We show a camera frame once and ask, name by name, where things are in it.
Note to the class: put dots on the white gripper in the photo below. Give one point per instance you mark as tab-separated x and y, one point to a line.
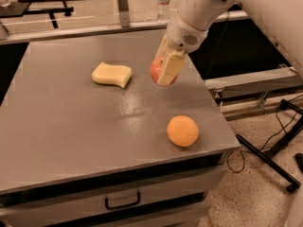
184	35

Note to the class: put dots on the red apple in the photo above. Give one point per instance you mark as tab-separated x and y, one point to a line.
155	70

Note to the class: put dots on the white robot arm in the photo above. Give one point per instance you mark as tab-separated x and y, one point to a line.
281	21

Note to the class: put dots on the yellow sponge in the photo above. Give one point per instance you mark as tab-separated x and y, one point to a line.
109	74

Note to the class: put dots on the clear plastic water bottle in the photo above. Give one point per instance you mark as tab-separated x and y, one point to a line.
163	9

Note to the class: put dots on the orange fruit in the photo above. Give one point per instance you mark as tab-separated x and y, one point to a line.
182	131

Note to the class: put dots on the black stand base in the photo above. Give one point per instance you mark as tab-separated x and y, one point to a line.
268	155

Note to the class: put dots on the metal railing frame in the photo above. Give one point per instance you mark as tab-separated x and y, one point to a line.
88	17

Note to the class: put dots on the grey drawer with black handle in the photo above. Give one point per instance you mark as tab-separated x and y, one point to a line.
166	201

